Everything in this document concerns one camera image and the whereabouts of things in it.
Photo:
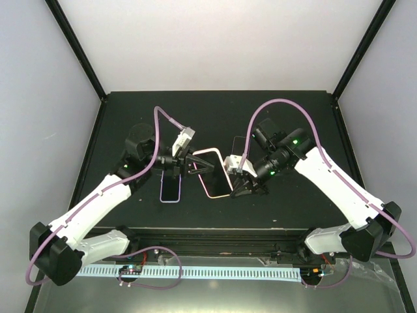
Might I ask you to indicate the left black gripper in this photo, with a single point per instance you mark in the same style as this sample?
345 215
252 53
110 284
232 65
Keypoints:
180 164

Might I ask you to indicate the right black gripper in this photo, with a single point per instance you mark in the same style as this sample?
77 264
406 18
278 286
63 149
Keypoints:
248 180

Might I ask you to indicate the pink edged smartphone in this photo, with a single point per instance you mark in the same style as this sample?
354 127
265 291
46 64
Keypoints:
216 183

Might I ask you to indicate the black smartphone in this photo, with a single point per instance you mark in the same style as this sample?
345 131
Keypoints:
238 145

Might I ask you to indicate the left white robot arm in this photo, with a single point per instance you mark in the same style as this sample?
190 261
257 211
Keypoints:
133 170

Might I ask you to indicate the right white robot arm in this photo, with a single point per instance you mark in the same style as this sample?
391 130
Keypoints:
369 220

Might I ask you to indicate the phone in purple case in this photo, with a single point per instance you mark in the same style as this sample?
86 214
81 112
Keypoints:
170 188

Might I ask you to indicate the right electronics board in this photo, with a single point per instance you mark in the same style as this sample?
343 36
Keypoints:
312 272

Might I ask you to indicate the electronics board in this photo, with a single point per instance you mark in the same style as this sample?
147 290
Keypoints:
130 270
312 272

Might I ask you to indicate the left electronics board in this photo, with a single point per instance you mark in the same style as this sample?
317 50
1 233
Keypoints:
130 270

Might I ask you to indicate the light blue cable duct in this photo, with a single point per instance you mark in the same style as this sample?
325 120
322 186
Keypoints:
196 272

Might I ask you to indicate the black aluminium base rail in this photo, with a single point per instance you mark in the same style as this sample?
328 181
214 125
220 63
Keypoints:
284 246

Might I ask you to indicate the left frame post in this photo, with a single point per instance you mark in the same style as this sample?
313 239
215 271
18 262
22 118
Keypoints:
70 36

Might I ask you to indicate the frame post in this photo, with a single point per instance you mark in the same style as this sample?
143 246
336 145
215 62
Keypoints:
367 39
70 36

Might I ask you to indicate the right frame post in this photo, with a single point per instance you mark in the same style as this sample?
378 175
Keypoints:
367 39

